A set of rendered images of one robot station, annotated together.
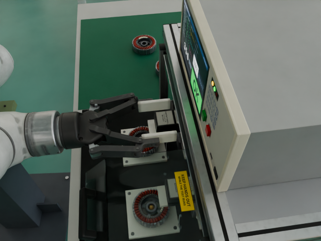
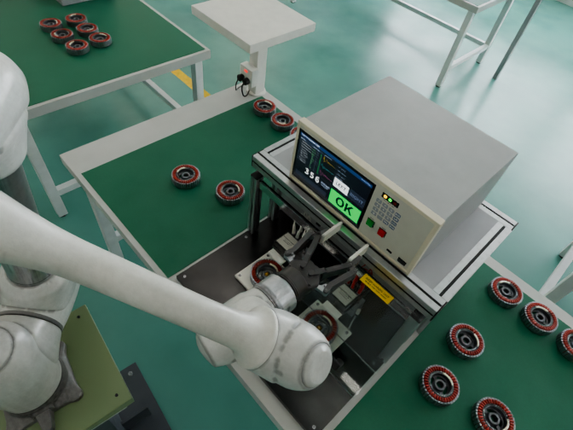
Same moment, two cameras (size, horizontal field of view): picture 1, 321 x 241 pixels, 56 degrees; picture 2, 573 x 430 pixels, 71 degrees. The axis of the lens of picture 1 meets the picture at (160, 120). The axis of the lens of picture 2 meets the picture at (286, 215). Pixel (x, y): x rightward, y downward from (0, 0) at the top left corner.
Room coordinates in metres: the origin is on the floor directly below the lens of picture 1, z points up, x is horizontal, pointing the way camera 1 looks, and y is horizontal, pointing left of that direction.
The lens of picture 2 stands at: (0.05, 0.52, 1.95)
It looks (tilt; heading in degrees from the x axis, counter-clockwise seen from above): 50 degrees down; 317
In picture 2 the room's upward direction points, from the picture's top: 10 degrees clockwise
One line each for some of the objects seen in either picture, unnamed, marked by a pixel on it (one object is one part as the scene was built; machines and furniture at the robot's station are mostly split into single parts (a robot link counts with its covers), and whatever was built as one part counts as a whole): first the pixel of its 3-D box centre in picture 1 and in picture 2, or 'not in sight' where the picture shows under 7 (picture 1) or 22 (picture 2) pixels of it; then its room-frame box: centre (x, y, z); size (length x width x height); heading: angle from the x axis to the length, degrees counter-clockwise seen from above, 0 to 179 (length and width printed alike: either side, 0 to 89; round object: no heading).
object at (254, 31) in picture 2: not in sight; (251, 66); (1.44, -0.40, 0.98); 0.37 x 0.35 x 0.46; 8
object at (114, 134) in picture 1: (116, 138); (329, 271); (0.34, 0.09, 1.18); 0.11 x 0.01 x 0.04; 73
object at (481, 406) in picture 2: not in sight; (493, 419); (-0.13, -0.24, 0.77); 0.11 x 0.11 x 0.04
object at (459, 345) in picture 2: not in sight; (465, 341); (0.06, -0.36, 0.77); 0.11 x 0.11 x 0.04
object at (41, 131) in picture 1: (48, 133); (274, 296); (0.35, 0.23, 1.18); 0.09 x 0.06 x 0.09; 8
